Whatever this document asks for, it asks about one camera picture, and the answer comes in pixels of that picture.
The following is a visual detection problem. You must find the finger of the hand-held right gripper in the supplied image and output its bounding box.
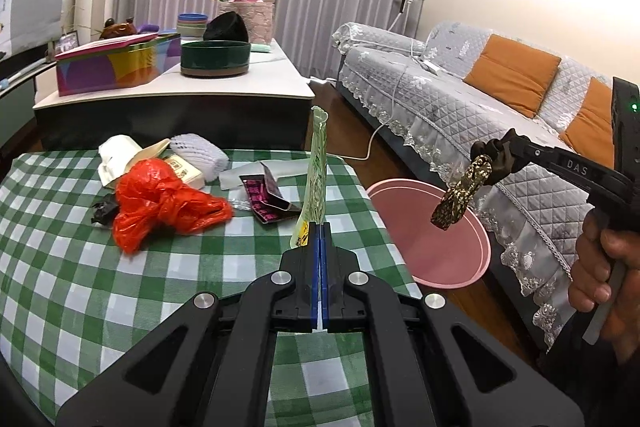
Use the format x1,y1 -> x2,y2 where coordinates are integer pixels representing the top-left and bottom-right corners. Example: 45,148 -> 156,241
470,129 -> 632,201

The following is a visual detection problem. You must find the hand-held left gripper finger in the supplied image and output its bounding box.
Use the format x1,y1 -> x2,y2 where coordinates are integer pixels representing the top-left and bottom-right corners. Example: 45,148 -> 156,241
56,223 -> 321,427
320,223 -> 585,427

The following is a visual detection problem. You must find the dark magenta packet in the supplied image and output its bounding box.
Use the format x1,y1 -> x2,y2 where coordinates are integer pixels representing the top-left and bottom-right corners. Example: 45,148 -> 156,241
239,173 -> 302,226

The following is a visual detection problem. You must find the dark speckled wrapper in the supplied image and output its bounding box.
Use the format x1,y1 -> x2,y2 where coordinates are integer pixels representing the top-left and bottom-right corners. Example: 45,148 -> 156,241
431,155 -> 493,232

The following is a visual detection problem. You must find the green striped wrapper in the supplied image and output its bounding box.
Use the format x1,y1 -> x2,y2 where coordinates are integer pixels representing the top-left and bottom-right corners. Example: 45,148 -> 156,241
291,106 -> 332,249

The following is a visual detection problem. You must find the pink plastic basin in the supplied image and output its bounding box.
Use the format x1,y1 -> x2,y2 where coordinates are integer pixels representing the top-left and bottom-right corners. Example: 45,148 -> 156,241
366,178 -> 493,290

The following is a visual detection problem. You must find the clear plastic packaging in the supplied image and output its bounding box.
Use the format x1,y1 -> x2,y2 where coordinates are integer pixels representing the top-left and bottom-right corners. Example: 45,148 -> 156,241
219,161 -> 286,214

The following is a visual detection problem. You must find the red plastic bag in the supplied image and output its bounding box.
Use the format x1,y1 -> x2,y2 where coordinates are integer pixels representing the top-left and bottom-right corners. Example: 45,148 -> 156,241
112,158 -> 235,255

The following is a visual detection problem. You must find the black plastic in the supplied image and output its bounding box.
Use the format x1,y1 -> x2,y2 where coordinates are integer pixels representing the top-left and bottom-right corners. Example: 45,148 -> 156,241
91,198 -> 121,226

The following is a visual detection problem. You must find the white paper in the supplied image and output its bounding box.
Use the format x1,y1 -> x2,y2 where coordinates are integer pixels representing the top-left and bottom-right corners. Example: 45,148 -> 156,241
97,134 -> 172,188

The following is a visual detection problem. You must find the person's right hand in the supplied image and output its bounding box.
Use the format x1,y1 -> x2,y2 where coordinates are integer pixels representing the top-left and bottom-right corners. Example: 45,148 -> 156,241
567,207 -> 640,363

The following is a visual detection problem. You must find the orange cushion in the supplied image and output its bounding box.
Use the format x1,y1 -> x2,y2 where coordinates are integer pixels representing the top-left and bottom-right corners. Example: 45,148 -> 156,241
558,77 -> 617,171
463,34 -> 562,119

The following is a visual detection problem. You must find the grey quilted sofa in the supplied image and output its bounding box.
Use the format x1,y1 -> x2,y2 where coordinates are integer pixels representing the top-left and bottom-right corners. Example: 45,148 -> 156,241
332,21 -> 640,358

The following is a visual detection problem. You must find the small cream box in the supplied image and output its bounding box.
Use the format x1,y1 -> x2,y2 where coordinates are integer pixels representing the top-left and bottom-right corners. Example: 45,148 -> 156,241
166,153 -> 208,191

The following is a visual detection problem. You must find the white foam fruit net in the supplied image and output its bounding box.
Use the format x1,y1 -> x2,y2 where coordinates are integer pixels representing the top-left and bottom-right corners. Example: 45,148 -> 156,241
170,132 -> 231,181

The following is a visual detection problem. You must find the white-topped coffee table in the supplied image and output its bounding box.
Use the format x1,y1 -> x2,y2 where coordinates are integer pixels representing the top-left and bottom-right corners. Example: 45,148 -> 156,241
32,39 -> 316,152

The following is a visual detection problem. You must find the person's leg in black trousers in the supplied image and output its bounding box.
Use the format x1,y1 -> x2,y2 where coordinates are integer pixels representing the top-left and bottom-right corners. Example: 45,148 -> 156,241
539,307 -> 640,427

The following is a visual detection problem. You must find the green checkered tablecloth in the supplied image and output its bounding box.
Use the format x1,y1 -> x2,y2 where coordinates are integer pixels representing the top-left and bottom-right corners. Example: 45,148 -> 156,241
0,148 -> 426,427

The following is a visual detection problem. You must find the dark green round container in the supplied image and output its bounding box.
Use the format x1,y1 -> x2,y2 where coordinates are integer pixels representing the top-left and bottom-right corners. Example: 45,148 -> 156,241
180,40 -> 251,78

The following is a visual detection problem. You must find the pink lace basket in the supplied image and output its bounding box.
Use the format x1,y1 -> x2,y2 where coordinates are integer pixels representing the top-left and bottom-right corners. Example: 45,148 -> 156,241
216,0 -> 277,46

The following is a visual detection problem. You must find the stack of coloured bowls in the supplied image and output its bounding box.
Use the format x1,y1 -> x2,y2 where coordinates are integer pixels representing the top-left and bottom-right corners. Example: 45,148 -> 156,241
176,12 -> 211,41

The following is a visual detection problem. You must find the colourful tin box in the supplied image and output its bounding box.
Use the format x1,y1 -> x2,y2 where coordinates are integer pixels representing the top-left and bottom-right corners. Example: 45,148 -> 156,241
54,32 -> 182,98

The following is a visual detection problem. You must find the brown teapot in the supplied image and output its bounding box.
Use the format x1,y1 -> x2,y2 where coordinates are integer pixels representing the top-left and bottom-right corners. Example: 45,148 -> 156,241
99,17 -> 137,41

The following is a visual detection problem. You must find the dark television cabinet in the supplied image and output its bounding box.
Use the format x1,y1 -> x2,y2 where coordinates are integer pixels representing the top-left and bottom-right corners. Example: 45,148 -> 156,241
0,42 -> 57,150

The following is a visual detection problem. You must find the light blue stick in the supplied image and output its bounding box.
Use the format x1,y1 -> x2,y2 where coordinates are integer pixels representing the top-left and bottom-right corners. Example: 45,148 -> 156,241
0,58 -> 52,88

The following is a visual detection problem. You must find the cloth-covered television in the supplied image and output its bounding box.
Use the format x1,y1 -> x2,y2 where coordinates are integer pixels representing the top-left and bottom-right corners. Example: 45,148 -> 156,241
0,0 -> 69,55

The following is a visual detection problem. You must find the white power cable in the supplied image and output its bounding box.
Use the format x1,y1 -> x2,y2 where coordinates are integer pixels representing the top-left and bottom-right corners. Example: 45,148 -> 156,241
309,13 -> 437,161

